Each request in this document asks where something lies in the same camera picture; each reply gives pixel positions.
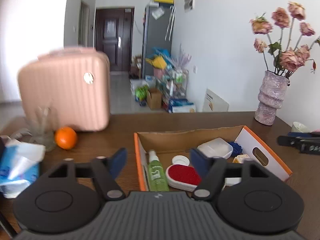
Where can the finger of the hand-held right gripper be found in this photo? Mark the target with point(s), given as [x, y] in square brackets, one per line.
[305, 135]
[307, 145]

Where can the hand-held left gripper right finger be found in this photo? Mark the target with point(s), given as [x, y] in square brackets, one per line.
[200, 163]

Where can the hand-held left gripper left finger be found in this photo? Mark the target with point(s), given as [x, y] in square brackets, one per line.
[117, 161]

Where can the white ribbed cap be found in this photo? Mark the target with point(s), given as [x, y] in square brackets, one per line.
[180, 160]

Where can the white red lint brush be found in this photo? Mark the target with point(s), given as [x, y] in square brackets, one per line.
[182, 176]

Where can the white plastic box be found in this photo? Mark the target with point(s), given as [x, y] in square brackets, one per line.
[215, 147]

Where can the white plastic piece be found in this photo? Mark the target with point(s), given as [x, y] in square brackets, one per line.
[232, 181]

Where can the red cardboard box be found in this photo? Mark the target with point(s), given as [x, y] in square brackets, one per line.
[170, 140]

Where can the blue round scalloped lid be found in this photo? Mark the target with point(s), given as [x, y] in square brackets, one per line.
[237, 148]

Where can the small beige box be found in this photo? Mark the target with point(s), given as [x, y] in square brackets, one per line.
[241, 158]

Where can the green spray bottle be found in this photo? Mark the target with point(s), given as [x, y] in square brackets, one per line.
[157, 175]

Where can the pink textured vase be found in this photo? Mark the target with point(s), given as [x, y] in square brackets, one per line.
[271, 100]

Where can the orange fruit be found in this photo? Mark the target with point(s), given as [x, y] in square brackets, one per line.
[65, 138]

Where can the blue white carton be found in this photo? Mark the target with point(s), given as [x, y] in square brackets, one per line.
[181, 106]

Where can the white board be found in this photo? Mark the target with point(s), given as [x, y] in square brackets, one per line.
[215, 101]

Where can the brown cardboard carton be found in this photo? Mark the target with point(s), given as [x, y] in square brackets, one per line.
[154, 99]

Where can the dried pink roses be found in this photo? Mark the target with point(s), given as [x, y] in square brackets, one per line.
[290, 58]

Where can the clear glass cup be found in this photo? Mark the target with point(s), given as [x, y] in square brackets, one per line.
[43, 135]

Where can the pink ribbed suitcase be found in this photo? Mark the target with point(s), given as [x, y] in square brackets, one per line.
[62, 92]

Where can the pile of household items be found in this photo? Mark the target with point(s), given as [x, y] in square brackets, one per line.
[170, 75]

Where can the blue tissue pack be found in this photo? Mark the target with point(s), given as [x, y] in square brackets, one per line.
[17, 170]

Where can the dark brown entrance door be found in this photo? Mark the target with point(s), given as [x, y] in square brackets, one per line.
[110, 50]

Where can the grey refrigerator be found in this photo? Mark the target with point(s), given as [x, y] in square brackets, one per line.
[155, 37]

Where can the grey interior door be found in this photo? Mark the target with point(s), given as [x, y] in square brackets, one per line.
[84, 25]

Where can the yellow box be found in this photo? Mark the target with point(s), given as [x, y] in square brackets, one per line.
[163, 0]

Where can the white wall socket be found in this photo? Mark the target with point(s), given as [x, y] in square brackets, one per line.
[195, 69]

